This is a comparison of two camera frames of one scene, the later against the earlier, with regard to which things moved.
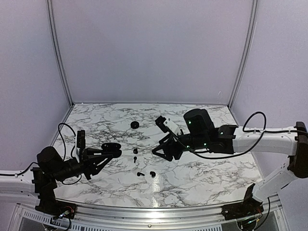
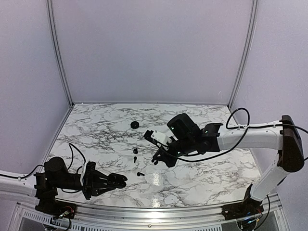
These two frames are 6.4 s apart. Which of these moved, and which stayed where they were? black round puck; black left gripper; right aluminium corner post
Moved: black left gripper
Stayed: black round puck; right aluminium corner post
